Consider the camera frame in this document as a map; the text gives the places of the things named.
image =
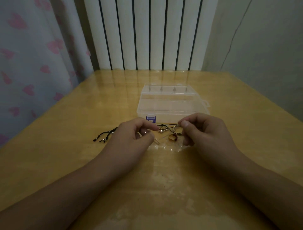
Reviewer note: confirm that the person's left hand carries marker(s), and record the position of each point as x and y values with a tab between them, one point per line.
125	142

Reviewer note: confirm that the person's right hand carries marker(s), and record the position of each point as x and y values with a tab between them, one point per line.
208	135

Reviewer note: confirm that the person's right thumb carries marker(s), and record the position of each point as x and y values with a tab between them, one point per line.
188	130

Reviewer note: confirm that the person's left thumb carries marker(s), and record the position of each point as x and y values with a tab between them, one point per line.
148	139

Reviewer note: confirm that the person's left forearm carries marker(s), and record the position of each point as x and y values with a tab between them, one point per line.
59	192

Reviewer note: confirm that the person's right forearm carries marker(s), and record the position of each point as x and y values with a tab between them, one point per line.
260	189

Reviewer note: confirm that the gold hair pin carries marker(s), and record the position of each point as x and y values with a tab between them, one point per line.
157	142

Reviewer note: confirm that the small silver charm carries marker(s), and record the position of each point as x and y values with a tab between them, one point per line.
162	130

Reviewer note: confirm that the small clear plastic bag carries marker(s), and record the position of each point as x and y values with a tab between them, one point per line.
169	147

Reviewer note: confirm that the clear plastic compartment box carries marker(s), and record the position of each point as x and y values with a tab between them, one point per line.
170	104

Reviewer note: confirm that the white column radiator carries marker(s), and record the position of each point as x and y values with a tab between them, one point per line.
142	35

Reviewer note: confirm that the white curtain with pink hearts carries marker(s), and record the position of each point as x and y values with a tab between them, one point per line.
35	71

